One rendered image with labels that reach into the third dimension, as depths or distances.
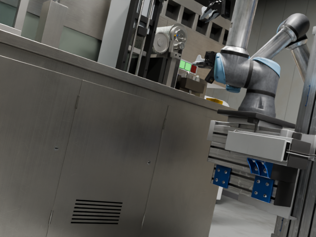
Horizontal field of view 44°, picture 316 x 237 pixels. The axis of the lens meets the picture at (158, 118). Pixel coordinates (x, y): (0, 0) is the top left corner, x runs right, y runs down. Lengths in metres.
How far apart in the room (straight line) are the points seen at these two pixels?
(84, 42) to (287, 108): 3.64
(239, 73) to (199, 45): 1.36
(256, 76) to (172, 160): 0.67
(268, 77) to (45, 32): 1.03
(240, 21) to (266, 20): 4.65
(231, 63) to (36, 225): 1.00
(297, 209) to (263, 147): 0.37
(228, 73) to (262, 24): 4.74
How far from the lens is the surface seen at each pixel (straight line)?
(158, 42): 2.22
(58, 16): 1.97
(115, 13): 2.25
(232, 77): 1.58
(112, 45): 2.17
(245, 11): 1.61
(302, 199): 1.59
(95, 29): 2.37
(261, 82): 1.59
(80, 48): 2.32
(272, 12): 6.23
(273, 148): 1.28
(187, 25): 2.92
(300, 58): 2.10
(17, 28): 1.58
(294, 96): 5.43
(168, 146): 1.96
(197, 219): 2.23
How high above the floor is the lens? 0.66
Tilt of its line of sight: 3 degrees up
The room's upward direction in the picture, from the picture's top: 12 degrees clockwise
